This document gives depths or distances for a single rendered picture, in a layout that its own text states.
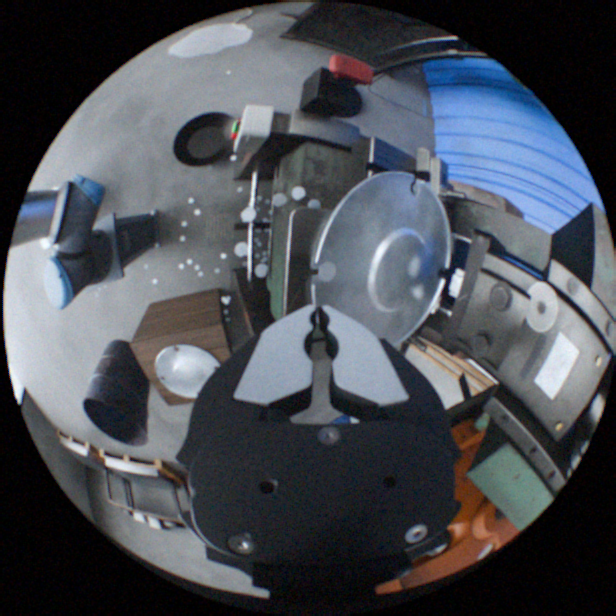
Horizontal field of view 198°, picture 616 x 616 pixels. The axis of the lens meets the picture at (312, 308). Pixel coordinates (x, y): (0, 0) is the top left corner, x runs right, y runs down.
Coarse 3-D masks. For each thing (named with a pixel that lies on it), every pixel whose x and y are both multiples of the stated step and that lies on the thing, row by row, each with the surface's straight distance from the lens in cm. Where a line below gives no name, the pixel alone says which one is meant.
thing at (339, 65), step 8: (336, 56) 37; (344, 56) 38; (336, 64) 35; (344, 64) 36; (352, 64) 37; (360, 64) 38; (336, 72) 34; (344, 72) 34; (352, 72) 35; (360, 72) 36; (368, 72) 38; (352, 80) 35; (360, 80) 35; (368, 80) 36
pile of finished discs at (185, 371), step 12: (168, 348) 79; (180, 348) 79; (192, 348) 78; (156, 360) 84; (168, 360) 83; (180, 360) 82; (192, 360) 82; (204, 360) 81; (216, 360) 81; (156, 372) 89; (168, 372) 88; (180, 372) 86; (192, 372) 85; (204, 372) 86; (168, 384) 93; (180, 384) 92; (192, 384) 90; (192, 396) 97
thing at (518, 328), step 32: (480, 288) 26; (512, 288) 25; (544, 288) 27; (480, 320) 27; (512, 320) 26; (544, 320) 27; (576, 320) 30; (480, 352) 26; (512, 352) 30; (544, 352) 30; (576, 352) 31; (608, 352) 34; (512, 384) 31; (544, 384) 31; (576, 384) 32; (544, 416) 33; (576, 416) 35
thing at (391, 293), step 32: (352, 192) 22; (384, 192) 26; (352, 224) 23; (384, 224) 26; (416, 224) 32; (448, 224) 39; (320, 256) 22; (352, 256) 24; (384, 256) 27; (416, 256) 32; (448, 256) 42; (320, 288) 23; (352, 288) 26; (384, 288) 29; (416, 288) 35; (384, 320) 33; (416, 320) 41
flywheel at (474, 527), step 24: (456, 432) 59; (480, 432) 65; (456, 480) 58; (480, 504) 62; (456, 528) 57; (480, 528) 60; (504, 528) 74; (456, 552) 59; (480, 552) 67; (408, 576) 53; (432, 576) 58
